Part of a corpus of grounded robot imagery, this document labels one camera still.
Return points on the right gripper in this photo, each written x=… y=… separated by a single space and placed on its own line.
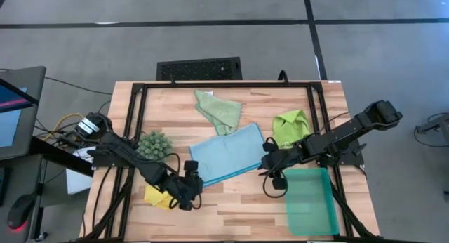
x=287 y=157

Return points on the succulent plant in patterned pot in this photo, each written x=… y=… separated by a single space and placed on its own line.
x=154 y=145

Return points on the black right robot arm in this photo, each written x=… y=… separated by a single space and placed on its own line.
x=336 y=139

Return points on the black table clamp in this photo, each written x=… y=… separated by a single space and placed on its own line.
x=283 y=76

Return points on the lime green microfiber towel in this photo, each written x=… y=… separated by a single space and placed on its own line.
x=291 y=129

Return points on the teal plastic bin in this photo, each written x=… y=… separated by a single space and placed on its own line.
x=308 y=204

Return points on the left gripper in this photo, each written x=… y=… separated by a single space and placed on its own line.
x=184 y=194

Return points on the grey chair base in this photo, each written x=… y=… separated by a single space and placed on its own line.
x=436 y=123

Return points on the black metal table frame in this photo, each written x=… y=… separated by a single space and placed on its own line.
x=224 y=85

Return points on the black perforated box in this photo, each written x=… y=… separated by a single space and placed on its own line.
x=200 y=69

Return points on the blue microfiber towel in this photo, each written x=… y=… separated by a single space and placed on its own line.
x=228 y=155

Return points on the black computer mouse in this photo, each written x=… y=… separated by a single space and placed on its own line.
x=21 y=209

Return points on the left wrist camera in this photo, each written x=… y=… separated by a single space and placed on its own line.
x=191 y=167

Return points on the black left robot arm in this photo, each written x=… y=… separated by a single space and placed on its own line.
x=122 y=148

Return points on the white box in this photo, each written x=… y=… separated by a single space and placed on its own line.
x=77 y=181

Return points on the grey side desk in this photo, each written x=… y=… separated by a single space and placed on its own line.
x=21 y=176

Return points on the computer monitor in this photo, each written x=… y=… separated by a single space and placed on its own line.
x=10 y=127

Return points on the yellow microfiber towel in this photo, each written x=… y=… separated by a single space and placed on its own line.
x=154 y=197

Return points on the pale green microfiber towel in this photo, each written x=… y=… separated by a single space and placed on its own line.
x=221 y=111

